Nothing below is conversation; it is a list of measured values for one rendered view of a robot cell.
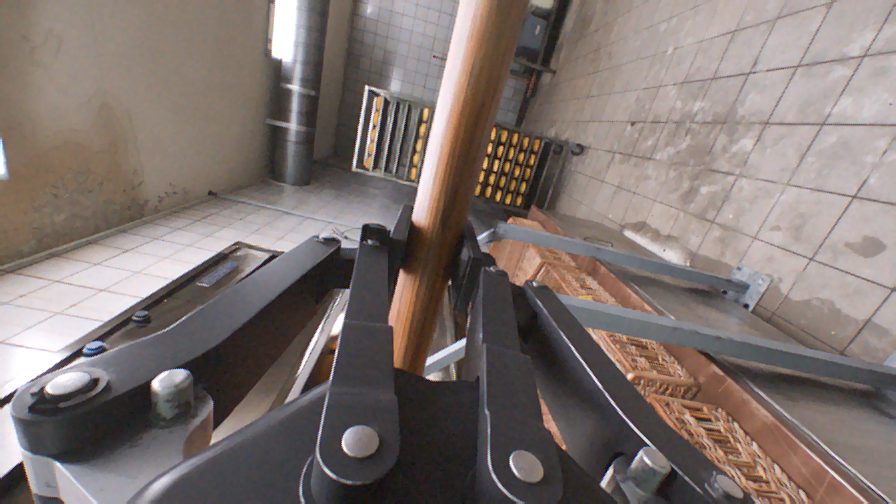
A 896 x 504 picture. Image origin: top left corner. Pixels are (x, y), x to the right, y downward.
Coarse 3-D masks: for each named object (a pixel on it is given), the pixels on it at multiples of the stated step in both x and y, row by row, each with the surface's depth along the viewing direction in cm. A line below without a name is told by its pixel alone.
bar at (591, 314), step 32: (512, 224) 109; (608, 256) 111; (640, 256) 113; (736, 288) 117; (608, 320) 63; (640, 320) 63; (672, 320) 67; (448, 352) 66; (736, 352) 67; (768, 352) 67; (800, 352) 68; (864, 384) 71
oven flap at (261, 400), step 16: (320, 320) 132; (304, 336) 122; (288, 352) 114; (304, 352) 110; (272, 368) 107; (288, 368) 106; (256, 384) 101; (272, 384) 100; (256, 400) 95; (272, 400) 94; (240, 416) 90; (256, 416) 89; (224, 432) 85
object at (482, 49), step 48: (480, 0) 14; (528, 0) 14; (480, 48) 14; (480, 96) 15; (432, 144) 16; (480, 144) 16; (432, 192) 17; (432, 240) 17; (432, 288) 18; (432, 336) 20
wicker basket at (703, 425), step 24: (672, 408) 58; (696, 408) 60; (720, 408) 61; (696, 432) 54; (720, 432) 60; (744, 432) 56; (720, 456) 50; (744, 456) 51; (768, 456) 52; (744, 480) 46; (768, 480) 48
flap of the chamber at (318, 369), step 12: (336, 312) 117; (336, 324) 113; (324, 336) 104; (336, 336) 115; (324, 348) 101; (336, 348) 116; (312, 360) 94; (324, 360) 102; (312, 372) 91; (324, 372) 103; (300, 384) 85; (312, 384) 92; (288, 396) 82
